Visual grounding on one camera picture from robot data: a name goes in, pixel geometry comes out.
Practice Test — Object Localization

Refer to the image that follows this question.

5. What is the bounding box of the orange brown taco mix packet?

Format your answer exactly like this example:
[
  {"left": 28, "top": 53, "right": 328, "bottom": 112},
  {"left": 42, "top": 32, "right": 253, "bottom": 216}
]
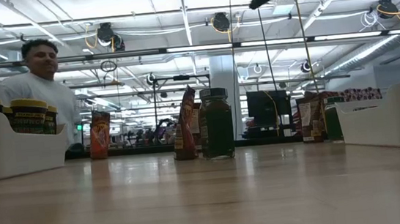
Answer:
[
  {"left": 167, "top": 83, "right": 207, "bottom": 162},
  {"left": 295, "top": 92, "right": 331, "bottom": 145},
  {"left": 85, "top": 109, "right": 115, "bottom": 161}
]

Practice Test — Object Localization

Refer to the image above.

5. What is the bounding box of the green lid spice jar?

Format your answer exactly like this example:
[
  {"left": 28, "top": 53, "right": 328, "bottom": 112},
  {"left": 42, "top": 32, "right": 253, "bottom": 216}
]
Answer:
[
  {"left": 322, "top": 94, "right": 349, "bottom": 144},
  {"left": 196, "top": 86, "right": 237, "bottom": 162}
]

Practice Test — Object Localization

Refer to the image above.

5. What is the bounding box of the white building column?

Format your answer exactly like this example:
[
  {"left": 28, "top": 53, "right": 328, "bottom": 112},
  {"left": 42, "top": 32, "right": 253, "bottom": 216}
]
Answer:
[{"left": 208, "top": 53, "right": 245, "bottom": 143}]

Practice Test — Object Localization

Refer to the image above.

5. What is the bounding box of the black perforated computer case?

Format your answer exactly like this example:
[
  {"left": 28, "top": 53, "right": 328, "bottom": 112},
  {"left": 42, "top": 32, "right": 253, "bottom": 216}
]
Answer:
[{"left": 245, "top": 87, "right": 296, "bottom": 141}]

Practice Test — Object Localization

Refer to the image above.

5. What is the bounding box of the white plastic bin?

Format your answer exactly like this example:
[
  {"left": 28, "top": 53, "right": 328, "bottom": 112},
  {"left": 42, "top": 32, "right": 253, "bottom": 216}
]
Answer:
[
  {"left": 0, "top": 101, "right": 73, "bottom": 183},
  {"left": 333, "top": 81, "right": 400, "bottom": 157}
]

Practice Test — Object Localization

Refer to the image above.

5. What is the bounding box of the overhead bar with light strips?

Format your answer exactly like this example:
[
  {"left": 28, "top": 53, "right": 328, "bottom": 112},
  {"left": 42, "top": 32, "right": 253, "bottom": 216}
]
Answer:
[{"left": 0, "top": 23, "right": 400, "bottom": 72}]

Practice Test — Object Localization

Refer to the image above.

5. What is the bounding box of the person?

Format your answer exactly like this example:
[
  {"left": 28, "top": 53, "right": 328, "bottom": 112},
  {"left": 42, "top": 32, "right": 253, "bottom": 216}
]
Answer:
[{"left": 0, "top": 34, "right": 86, "bottom": 163}]

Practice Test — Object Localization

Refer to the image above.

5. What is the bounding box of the black ceiling cable reel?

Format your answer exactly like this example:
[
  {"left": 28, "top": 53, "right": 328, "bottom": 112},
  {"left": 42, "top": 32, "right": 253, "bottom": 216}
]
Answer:
[
  {"left": 210, "top": 11, "right": 232, "bottom": 34},
  {"left": 375, "top": 0, "right": 400, "bottom": 20},
  {"left": 95, "top": 20, "right": 127, "bottom": 55}
]

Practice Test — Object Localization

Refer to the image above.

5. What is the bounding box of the yellow hanging cable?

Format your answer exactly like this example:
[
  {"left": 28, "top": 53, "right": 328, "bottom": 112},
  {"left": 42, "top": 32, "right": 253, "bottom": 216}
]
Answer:
[{"left": 293, "top": 0, "right": 323, "bottom": 97}]

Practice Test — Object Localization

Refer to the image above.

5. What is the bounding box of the thin black hanging cable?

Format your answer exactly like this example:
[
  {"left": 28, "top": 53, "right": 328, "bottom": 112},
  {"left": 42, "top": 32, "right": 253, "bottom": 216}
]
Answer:
[{"left": 224, "top": 0, "right": 246, "bottom": 138}]

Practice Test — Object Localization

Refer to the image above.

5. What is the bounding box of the black background rig frame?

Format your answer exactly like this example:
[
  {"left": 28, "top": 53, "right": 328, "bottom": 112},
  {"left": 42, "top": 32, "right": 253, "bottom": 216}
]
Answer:
[{"left": 149, "top": 71, "right": 218, "bottom": 146}]

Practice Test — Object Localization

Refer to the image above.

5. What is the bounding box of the black metal table frame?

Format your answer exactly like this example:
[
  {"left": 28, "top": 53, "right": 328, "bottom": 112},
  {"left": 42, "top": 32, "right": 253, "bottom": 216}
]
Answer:
[{"left": 64, "top": 130, "right": 303, "bottom": 165}]

